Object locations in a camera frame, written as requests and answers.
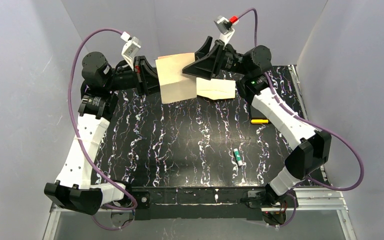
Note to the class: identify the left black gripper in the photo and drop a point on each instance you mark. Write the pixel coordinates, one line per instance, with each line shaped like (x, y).
(139, 73)

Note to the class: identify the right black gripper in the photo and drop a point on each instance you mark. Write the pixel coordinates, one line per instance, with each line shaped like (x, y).
(218, 57)

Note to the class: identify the cream paper letter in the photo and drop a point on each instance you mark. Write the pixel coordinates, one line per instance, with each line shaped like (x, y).
(175, 85)

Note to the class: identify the cream envelope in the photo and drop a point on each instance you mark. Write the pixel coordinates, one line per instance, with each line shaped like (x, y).
(216, 89)

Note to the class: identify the green white glue stick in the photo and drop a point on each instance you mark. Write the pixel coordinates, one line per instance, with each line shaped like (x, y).
(238, 157)

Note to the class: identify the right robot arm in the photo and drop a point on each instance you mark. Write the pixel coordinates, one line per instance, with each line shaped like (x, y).
(310, 147)

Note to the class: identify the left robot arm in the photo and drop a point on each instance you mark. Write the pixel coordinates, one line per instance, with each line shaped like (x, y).
(73, 189)

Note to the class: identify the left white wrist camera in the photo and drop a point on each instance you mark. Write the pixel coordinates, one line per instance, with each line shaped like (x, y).
(130, 49)

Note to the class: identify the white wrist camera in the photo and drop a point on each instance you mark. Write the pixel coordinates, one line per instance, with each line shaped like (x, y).
(130, 49)
(226, 27)

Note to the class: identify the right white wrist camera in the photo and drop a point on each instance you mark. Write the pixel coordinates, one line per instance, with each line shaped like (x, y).
(226, 27)

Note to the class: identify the yellow handled screwdriver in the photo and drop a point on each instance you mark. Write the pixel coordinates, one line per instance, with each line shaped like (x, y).
(259, 121)

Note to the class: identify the aluminium table frame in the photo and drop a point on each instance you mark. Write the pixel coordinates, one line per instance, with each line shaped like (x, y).
(147, 203)

